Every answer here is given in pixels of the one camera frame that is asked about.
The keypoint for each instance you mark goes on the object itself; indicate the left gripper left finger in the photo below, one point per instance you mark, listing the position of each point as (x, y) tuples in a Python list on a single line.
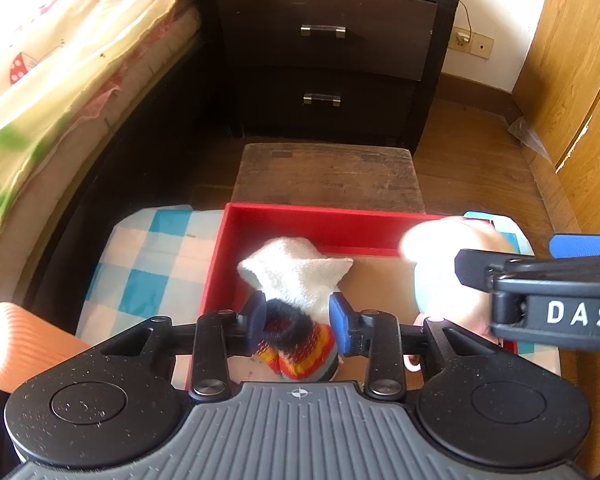
[(219, 335)]

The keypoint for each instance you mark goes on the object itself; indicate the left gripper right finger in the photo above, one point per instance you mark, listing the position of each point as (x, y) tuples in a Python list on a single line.
[(375, 335)]

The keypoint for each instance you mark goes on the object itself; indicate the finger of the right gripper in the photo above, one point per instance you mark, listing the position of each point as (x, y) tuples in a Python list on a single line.
[(501, 272), (564, 245)]

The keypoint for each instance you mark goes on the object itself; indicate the pink pig plush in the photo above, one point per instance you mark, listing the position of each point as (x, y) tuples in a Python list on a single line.
[(432, 247)]

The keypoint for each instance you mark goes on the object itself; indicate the striped knitted sock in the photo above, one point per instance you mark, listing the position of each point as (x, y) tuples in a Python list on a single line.
[(295, 347)]

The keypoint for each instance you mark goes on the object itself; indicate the white green terry towel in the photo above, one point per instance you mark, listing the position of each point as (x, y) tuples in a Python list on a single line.
[(291, 269)]

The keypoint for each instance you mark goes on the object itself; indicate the red cardboard box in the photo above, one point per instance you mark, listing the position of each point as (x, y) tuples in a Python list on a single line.
[(398, 263)]

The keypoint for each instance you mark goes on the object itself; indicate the blue white checkered tablecloth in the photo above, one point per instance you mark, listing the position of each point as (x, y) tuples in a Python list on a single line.
[(155, 262)]

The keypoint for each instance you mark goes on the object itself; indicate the small wooden stool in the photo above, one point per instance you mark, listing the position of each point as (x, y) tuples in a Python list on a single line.
[(342, 176)]

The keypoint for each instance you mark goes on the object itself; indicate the wooden wardrobe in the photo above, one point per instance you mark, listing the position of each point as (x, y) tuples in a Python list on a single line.
[(558, 90)]

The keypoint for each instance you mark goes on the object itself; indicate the peach ribbed bottle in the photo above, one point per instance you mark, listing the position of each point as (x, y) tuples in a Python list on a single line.
[(29, 346)]

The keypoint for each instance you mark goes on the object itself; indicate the dark wooden nightstand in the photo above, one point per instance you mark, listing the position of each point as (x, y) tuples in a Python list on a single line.
[(348, 71)]

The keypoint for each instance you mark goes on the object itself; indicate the floral bed blanket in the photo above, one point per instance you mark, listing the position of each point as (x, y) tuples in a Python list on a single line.
[(55, 56)]

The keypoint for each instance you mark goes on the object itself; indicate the wall power outlet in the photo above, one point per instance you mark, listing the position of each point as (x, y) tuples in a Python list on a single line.
[(472, 43)]

